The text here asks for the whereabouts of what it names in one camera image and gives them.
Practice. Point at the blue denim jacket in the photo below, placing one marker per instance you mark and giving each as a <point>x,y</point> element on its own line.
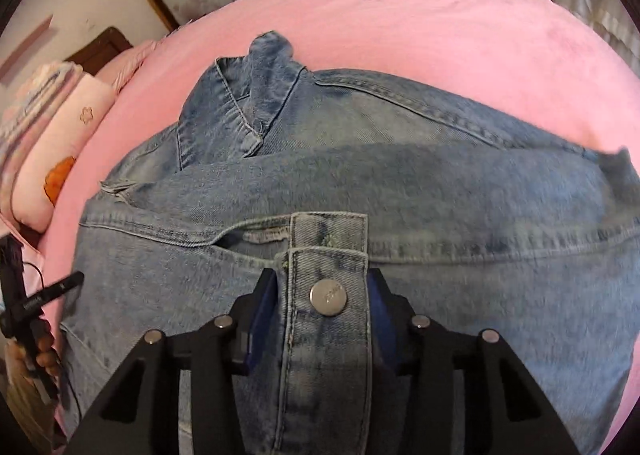
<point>478,219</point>

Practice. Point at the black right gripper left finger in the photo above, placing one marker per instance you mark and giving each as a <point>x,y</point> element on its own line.
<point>136,412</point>

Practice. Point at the striped folded blanket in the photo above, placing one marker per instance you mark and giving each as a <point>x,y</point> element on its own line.
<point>34,106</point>

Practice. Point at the left hand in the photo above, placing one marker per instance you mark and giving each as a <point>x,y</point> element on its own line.
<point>46,357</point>

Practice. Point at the dark wooden headboard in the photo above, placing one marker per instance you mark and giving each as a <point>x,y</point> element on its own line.
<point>105,47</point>

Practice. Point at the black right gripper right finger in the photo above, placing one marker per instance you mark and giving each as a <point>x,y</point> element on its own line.
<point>468,394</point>

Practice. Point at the pink bed sheet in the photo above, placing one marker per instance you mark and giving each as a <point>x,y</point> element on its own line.
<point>528,59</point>

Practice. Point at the pink flower pillow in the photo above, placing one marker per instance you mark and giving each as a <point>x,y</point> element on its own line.
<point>40,179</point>

